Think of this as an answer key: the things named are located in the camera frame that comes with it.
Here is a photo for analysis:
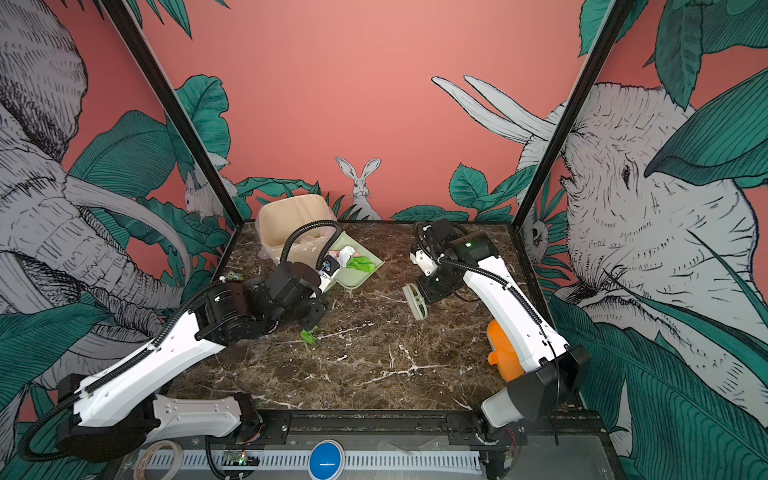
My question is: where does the colourful toy block frog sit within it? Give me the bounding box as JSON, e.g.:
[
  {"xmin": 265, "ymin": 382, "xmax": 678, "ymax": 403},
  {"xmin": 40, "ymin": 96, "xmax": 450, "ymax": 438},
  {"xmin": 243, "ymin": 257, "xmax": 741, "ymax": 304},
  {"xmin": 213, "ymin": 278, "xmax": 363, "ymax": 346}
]
[{"xmin": 221, "ymin": 271, "xmax": 245, "ymax": 282}]

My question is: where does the light green hand brush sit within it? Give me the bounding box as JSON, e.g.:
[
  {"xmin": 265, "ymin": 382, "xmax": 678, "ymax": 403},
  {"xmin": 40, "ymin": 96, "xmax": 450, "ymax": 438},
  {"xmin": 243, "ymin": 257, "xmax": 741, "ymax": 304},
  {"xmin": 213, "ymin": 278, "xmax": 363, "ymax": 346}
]
[{"xmin": 402, "ymin": 283, "xmax": 428, "ymax": 321}]

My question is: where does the green paper scrap upper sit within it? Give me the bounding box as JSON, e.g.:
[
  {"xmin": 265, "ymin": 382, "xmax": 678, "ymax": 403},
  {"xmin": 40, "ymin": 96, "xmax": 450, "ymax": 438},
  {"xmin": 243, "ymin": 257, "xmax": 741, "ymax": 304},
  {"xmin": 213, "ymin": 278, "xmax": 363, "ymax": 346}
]
[{"xmin": 347, "ymin": 256, "xmax": 377, "ymax": 273}]

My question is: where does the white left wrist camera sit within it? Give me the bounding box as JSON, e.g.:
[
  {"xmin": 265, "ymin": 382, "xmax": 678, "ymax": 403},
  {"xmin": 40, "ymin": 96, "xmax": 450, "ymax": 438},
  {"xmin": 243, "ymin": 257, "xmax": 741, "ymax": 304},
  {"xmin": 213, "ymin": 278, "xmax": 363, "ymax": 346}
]
[{"xmin": 318, "ymin": 255, "xmax": 341, "ymax": 293}]

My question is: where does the white slotted cable duct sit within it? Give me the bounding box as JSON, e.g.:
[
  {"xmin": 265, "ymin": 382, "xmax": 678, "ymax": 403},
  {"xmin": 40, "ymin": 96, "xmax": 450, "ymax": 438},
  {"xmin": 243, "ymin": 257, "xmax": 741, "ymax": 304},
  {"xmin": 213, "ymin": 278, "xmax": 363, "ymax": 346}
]
[{"xmin": 136, "ymin": 448, "xmax": 482, "ymax": 475}]

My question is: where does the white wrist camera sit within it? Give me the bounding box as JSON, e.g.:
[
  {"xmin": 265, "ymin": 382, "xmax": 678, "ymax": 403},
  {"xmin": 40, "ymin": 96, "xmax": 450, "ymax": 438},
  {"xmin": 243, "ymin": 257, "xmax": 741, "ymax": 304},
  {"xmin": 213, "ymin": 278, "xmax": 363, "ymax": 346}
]
[
  {"xmin": 318, "ymin": 255, "xmax": 341, "ymax": 293},
  {"xmin": 409, "ymin": 250, "xmax": 437, "ymax": 277}
]

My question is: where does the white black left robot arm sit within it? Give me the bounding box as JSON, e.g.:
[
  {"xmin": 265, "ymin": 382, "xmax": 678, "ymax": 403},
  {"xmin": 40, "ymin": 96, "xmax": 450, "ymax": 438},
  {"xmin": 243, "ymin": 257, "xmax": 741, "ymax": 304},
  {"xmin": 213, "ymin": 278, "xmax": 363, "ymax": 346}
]
[{"xmin": 17, "ymin": 220, "xmax": 343, "ymax": 463}]

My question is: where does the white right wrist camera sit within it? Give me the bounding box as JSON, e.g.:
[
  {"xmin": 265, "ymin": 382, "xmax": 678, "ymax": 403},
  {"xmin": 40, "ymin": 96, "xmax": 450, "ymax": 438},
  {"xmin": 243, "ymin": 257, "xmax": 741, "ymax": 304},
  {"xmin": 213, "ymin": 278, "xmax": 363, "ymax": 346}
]
[{"xmin": 409, "ymin": 250, "xmax": 437, "ymax": 277}]

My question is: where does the orange plush fish toy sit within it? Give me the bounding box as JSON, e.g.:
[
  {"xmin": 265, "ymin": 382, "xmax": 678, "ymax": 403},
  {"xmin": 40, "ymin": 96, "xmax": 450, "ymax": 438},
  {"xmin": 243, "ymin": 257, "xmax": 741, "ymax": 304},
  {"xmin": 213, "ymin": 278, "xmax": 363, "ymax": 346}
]
[{"xmin": 487, "ymin": 320, "xmax": 525, "ymax": 382}]

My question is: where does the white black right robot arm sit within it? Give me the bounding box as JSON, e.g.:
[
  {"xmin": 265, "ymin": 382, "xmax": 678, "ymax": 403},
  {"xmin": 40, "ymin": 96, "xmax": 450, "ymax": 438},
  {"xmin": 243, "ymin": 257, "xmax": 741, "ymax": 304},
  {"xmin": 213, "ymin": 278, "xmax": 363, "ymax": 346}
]
[{"xmin": 410, "ymin": 219, "xmax": 591, "ymax": 429}]

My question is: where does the cream plastic trash bin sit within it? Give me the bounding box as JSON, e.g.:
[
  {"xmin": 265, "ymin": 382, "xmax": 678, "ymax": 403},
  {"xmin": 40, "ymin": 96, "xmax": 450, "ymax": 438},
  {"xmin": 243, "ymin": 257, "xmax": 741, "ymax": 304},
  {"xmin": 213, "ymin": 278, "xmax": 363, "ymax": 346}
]
[{"xmin": 256, "ymin": 194, "xmax": 336, "ymax": 266}]

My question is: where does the light green plastic dustpan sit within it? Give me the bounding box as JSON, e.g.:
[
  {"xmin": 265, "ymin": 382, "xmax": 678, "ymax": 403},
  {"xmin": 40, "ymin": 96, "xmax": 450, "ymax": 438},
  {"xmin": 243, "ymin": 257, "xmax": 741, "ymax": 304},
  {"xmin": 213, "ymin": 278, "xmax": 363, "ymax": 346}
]
[{"xmin": 328, "ymin": 233, "xmax": 384, "ymax": 290}]

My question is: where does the coiled clear tube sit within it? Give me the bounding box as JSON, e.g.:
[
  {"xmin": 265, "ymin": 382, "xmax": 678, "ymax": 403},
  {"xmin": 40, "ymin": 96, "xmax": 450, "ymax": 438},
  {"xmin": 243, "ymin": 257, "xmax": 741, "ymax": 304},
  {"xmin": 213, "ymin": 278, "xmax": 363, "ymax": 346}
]
[{"xmin": 132, "ymin": 440, "xmax": 184, "ymax": 480}]

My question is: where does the blue round button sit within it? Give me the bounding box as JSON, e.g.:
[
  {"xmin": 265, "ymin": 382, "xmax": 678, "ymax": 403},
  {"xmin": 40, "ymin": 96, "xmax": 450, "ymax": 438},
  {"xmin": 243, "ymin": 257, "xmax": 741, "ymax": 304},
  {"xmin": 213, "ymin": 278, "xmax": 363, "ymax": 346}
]
[{"xmin": 308, "ymin": 440, "xmax": 346, "ymax": 480}]

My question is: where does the green paper scrap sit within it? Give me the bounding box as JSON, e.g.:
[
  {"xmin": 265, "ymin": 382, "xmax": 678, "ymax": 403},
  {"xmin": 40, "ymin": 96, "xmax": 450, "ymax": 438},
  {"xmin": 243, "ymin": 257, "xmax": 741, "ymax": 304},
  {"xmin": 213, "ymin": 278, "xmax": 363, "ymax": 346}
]
[
  {"xmin": 347, "ymin": 256, "xmax": 377, "ymax": 273},
  {"xmin": 300, "ymin": 327, "xmax": 317, "ymax": 345}
]

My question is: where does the green paper scrap far left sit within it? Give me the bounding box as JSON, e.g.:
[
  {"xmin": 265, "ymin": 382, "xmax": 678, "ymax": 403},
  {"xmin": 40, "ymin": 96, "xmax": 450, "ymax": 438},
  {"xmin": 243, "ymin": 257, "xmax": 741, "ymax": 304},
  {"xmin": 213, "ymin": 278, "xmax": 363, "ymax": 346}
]
[{"xmin": 300, "ymin": 327, "xmax": 317, "ymax": 345}]

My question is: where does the white crumpled paper scrap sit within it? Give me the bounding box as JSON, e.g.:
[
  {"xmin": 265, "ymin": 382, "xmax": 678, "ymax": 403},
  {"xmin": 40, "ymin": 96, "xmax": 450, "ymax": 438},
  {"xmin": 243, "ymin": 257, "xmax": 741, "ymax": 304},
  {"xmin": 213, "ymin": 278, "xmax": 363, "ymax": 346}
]
[{"xmin": 337, "ymin": 246, "xmax": 357, "ymax": 268}]

